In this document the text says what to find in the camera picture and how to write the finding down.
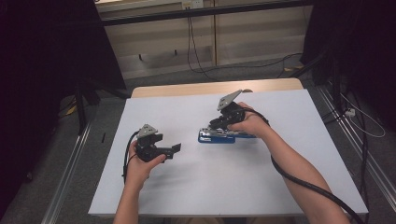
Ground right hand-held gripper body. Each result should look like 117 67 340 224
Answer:
217 89 247 130

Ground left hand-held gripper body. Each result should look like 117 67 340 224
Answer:
134 124 174 162

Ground blue stapler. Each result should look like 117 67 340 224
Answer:
197 126 258 145

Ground person's right hand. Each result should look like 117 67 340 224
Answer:
227 101 271 138

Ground person's left hand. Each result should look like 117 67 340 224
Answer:
124 139 167 189

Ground wooden table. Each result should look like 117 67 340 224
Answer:
130 77 304 99

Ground white table board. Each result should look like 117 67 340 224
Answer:
88 88 369 217

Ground black metal stand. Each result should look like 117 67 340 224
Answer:
74 77 133 135

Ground beige wooden cabinet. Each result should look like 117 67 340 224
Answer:
94 0 314 80

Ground black curtain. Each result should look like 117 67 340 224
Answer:
300 0 396 132
0 0 127 218

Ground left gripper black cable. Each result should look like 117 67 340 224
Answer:
122 130 140 185

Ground black floor cable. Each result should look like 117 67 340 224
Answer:
214 51 304 79

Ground hanging black cables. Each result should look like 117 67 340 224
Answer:
186 16 217 82

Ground aluminium floor rail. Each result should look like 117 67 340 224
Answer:
317 86 396 213
40 122 92 224

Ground white wall socket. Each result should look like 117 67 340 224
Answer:
181 0 205 10

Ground black cable bundle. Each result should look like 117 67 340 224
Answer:
321 88 372 224

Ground thin white cable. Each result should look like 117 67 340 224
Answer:
339 92 387 139

